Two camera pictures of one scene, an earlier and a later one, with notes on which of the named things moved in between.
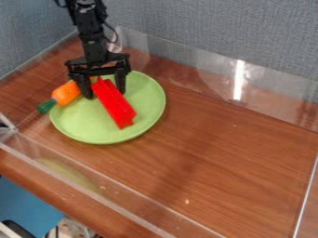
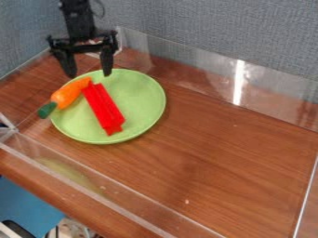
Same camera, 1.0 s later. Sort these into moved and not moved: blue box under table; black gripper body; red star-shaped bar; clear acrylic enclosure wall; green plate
Moved: black gripper body; red star-shaped bar
Not moved: blue box under table; clear acrylic enclosure wall; green plate
